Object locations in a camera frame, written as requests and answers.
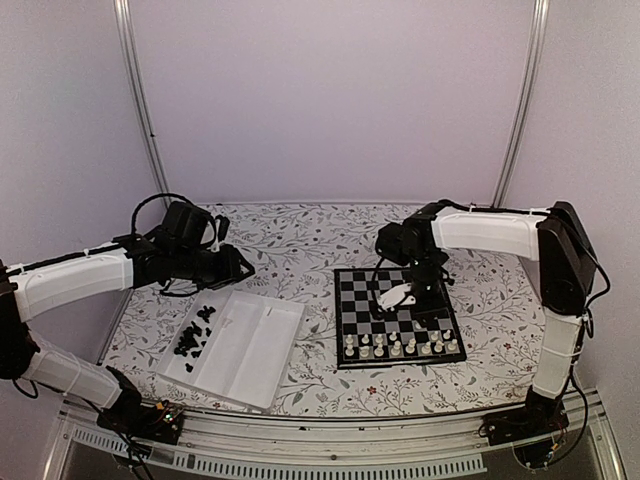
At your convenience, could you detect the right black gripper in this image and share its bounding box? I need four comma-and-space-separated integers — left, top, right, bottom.
406, 251, 448, 326

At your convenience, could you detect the left aluminium frame post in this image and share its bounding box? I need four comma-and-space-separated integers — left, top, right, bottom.
113, 0, 170, 193

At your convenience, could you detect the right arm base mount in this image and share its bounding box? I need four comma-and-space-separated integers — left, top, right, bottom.
477, 404, 569, 470

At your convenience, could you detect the floral patterned table mat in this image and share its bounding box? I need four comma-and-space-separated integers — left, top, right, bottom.
99, 201, 569, 419

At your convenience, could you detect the white chess king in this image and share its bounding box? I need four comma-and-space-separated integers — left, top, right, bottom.
390, 340, 403, 357

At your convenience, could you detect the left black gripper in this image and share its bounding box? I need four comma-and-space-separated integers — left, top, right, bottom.
172, 243, 256, 291

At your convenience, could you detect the aluminium frame post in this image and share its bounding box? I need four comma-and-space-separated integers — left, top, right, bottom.
491, 0, 550, 207
113, 0, 170, 193

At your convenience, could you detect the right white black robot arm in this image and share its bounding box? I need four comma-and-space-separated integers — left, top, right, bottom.
375, 199, 611, 436

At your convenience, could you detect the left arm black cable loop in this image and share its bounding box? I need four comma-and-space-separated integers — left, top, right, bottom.
130, 192, 184, 236

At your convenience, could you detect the right aluminium frame post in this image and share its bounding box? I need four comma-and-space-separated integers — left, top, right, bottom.
491, 0, 550, 207

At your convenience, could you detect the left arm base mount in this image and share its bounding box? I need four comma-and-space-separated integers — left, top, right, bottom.
97, 400, 184, 445

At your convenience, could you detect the black silver chess board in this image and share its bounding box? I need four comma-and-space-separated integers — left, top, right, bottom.
334, 268, 467, 370

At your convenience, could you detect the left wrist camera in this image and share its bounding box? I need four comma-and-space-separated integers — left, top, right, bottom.
210, 215, 230, 252

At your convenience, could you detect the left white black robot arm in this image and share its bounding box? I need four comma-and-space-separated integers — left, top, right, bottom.
1, 196, 255, 434

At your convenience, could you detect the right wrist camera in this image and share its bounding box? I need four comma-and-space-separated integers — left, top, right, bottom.
376, 283, 416, 313

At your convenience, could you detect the white plastic compartment tray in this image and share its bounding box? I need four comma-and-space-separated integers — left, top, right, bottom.
156, 288, 305, 411

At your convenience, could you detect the pile of black chess pieces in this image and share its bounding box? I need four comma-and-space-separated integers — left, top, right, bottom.
173, 305, 216, 373

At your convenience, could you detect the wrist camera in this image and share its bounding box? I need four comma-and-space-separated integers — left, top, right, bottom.
210, 215, 230, 252
376, 283, 416, 313

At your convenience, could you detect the front aluminium rail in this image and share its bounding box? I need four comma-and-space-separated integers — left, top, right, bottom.
44, 389, 630, 479

